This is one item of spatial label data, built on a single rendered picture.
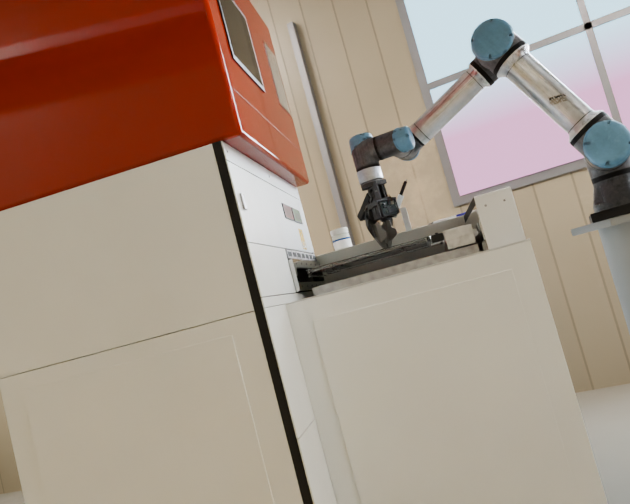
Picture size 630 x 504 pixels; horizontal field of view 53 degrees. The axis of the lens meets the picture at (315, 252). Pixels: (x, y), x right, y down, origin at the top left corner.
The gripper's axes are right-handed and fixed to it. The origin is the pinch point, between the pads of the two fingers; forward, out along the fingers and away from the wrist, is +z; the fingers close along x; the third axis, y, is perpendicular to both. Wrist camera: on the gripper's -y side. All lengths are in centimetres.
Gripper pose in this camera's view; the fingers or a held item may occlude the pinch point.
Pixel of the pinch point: (385, 247)
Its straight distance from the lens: 195.9
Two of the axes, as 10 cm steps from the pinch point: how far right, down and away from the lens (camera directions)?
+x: 8.8, -1.9, 4.4
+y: 4.1, -1.9, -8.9
